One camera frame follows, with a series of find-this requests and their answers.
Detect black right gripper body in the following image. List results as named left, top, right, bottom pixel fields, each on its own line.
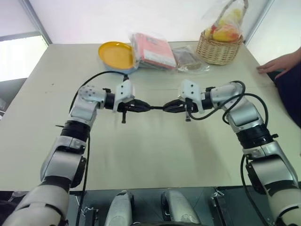
left=182, top=98, right=198, bottom=122

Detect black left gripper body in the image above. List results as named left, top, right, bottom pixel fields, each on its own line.
left=117, top=99, right=137, bottom=124

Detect person's bare hand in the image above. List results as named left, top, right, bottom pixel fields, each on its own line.
left=256, top=54, right=290, bottom=75

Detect light blue plastic plate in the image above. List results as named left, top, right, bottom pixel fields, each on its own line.
left=103, top=63, right=139, bottom=74

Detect brown packet in clear wrap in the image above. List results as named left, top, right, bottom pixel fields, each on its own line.
left=172, top=45, right=211, bottom=73

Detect yellow plastic plate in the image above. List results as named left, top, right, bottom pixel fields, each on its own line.
left=98, top=41, right=135, bottom=70

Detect red books in plastic bag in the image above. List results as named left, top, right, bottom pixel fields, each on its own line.
left=128, top=31, right=177, bottom=71

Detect woven wicker basket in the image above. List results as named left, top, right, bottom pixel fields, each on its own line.
left=196, top=0, right=250, bottom=65

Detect large yellow red fruit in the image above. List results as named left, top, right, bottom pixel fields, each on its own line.
left=212, top=24, right=243, bottom=43

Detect clear plastic fruit bag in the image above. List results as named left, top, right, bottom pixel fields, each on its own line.
left=201, top=0, right=250, bottom=43

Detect silver rounded shell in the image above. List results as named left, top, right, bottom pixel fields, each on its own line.
left=104, top=189, right=135, bottom=226
left=160, top=189, right=202, bottom=226

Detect pale yellow fruit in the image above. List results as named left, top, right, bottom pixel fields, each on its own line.
left=219, top=8, right=243, bottom=26

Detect person's dark clothing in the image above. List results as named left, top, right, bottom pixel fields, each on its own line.
left=267, top=45, right=301, bottom=129

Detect black box under table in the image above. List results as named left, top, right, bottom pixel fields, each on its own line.
left=210, top=186, right=261, bottom=226

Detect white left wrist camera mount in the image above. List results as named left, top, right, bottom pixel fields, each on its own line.
left=112, top=80, right=136, bottom=113

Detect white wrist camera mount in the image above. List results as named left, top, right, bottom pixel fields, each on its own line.
left=177, top=79, right=204, bottom=114
left=112, top=80, right=136, bottom=113

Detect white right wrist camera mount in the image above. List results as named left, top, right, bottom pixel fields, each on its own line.
left=177, top=79, right=204, bottom=114

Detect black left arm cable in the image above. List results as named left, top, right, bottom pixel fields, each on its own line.
left=69, top=71, right=129, bottom=226

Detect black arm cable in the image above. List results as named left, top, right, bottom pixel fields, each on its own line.
left=69, top=71, right=129, bottom=226
left=187, top=81, right=269, bottom=125

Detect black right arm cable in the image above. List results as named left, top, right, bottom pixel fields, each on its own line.
left=187, top=81, right=269, bottom=125

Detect grey window frame post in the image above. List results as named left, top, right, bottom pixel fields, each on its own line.
left=22, top=0, right=53, bottom=46

